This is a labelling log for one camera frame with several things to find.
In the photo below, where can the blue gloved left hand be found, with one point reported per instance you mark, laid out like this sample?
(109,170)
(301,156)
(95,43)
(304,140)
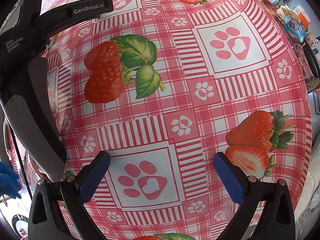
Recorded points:
(9,184)

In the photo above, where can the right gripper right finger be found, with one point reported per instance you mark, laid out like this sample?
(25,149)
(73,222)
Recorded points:
(277,219)

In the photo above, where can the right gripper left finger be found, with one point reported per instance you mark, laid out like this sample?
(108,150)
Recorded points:
(45,218)

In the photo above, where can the clutter of packages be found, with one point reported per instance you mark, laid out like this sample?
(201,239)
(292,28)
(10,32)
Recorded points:
(301,41)

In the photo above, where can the strawberry plaid tablecloth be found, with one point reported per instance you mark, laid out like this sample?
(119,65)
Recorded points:
(162,86)

